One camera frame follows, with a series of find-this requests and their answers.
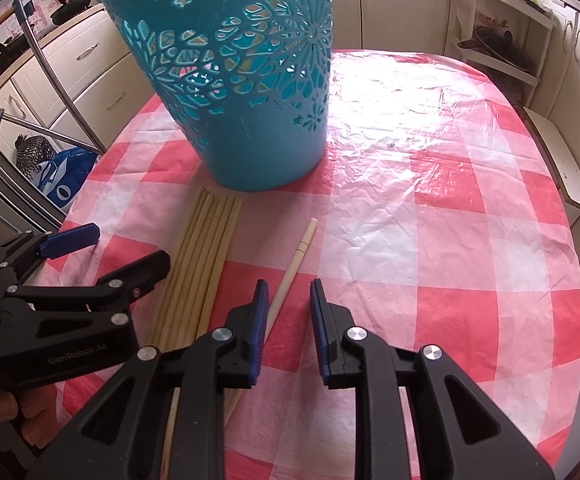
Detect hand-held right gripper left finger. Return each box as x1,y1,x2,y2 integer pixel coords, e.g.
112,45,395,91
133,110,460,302
24,279,271,480

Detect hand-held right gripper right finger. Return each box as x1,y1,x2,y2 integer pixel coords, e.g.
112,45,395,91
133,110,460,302
310,277,557,480

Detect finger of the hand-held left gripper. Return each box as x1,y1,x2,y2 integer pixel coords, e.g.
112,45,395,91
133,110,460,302
6,249,172,327
0,223,102,287

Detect bundle of wooden chopsticks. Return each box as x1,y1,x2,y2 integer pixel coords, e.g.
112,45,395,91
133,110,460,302
149,186,245,480

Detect pale wooden chopstick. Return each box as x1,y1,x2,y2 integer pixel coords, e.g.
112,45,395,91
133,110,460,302
222,217,319,423

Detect teal plastic cutout basket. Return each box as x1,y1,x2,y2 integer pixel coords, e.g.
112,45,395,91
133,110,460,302
96,0,333,194

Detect person's left hand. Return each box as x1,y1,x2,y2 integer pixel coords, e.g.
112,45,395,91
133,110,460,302
0,381,69,445

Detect blue plastic bag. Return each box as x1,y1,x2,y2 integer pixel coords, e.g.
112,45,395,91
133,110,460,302
37,146,99,212

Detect black mesh bag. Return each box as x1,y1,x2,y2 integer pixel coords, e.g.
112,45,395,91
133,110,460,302
14,134,58,181

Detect cream drawer unit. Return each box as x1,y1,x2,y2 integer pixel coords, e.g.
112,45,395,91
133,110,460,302
0,7,158,161

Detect red white checkered tablecloth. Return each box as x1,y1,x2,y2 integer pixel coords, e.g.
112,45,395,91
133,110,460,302
34,50,580,480

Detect dark cooking pot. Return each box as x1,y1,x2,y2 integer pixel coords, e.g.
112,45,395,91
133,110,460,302
0,35,33,73

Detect black frying pan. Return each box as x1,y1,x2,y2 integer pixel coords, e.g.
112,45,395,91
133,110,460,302
50,0,93,26

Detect wooden stool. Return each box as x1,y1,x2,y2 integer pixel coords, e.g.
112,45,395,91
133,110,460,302
522,107,580,218

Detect white shelf rack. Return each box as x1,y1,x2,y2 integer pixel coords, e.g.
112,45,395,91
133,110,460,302
445,0,556,111

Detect cream kitchen cabinet doors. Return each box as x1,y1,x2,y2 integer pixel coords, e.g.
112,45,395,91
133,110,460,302
332,0,458,53

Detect dark pan lid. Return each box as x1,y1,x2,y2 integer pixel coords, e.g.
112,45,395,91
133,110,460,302
457,25,538,68

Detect metal frame chair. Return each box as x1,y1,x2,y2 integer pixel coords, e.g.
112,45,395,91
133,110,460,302
0,0,109,221

